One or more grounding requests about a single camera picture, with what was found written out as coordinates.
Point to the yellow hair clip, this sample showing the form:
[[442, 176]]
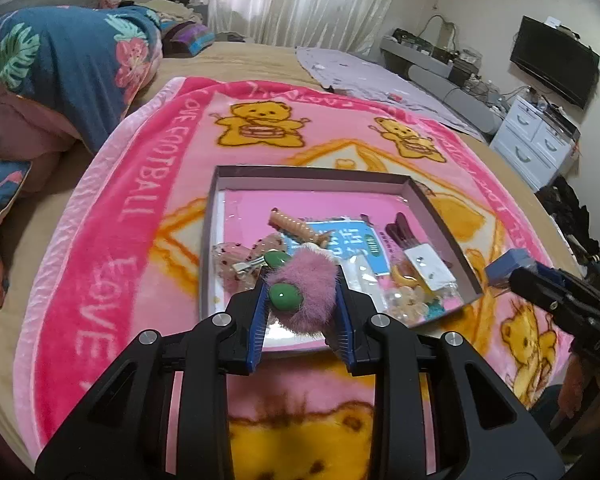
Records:
[[400, 276]]

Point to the teal hair accessory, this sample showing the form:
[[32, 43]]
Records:
[[432, 306]]

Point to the black electronic box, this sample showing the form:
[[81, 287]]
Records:
[[461, 72]]

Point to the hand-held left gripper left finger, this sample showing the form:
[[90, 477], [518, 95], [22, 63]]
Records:
[[259, 332]]

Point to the white clear packet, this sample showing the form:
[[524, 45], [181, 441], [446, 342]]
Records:
[[362, 280]]

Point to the floral dark blue quilt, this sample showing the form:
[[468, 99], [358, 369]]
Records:
[[55, 60]]

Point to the bed with beige sheet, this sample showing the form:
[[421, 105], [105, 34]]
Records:
[[255, 60]]

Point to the dark clothes heap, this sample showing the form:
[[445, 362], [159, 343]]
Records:
[[570, 205]]

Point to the black wall television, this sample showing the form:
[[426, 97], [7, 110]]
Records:
[[555, 60]]

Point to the white drawer cabinet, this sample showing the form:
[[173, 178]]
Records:
[[525, 135]]

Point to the pink bear printed blanket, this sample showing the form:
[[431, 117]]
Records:
[[130, 185]]

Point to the pink spotted bow clip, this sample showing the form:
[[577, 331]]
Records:
[[230, 260]]

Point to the clear flower hair clip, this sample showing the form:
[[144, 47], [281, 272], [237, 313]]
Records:
[[405, 302]]

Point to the white sheer curtain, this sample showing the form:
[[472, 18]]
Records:
[[305, 0]]

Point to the pink fluffy hair clip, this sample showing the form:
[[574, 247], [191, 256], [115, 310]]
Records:
[[310, 280]]

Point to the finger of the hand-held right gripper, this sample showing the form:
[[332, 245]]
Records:
[[555, 297], [515, 262]]

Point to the grey bedside shelf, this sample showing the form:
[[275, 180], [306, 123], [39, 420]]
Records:
[[460, 100]]

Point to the lilac blanket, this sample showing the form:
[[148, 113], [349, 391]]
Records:
[[360, 70]]

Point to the striped purple pillow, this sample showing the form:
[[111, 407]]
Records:
[[190, 40]]

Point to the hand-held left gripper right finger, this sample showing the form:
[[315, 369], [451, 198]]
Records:
[[344, 332]]

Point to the blue printed card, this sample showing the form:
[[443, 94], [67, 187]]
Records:
[[350, 245]]

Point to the shallow cardboard box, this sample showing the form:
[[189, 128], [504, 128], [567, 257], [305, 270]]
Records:
[[305, 172]]

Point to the maroon hair clip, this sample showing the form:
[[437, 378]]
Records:
[[397, 232]]

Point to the beige hair claw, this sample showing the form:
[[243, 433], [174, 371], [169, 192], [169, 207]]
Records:
[[290, 222]]

